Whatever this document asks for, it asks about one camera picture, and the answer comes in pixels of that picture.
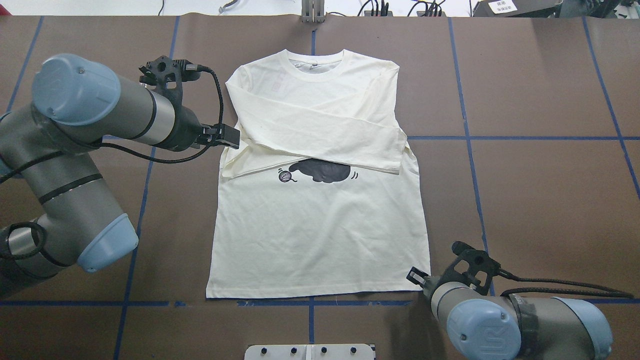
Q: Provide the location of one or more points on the cream long-sleeve cat shirt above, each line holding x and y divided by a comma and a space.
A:
323, 194

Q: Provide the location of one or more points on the aluminium frame post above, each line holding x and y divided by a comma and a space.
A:
313, 11

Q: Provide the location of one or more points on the black labelled box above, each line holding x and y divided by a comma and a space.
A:
517, 9

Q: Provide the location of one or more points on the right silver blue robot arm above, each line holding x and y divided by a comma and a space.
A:
513, 327

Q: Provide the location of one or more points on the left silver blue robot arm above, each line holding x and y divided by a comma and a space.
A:
78, 106

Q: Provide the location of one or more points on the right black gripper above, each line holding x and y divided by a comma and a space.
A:
416, 276

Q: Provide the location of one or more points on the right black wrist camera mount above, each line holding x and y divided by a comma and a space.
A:
472, 267

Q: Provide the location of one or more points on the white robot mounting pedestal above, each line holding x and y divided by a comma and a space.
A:
340, 351

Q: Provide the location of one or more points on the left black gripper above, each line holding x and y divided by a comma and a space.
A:
186, 130

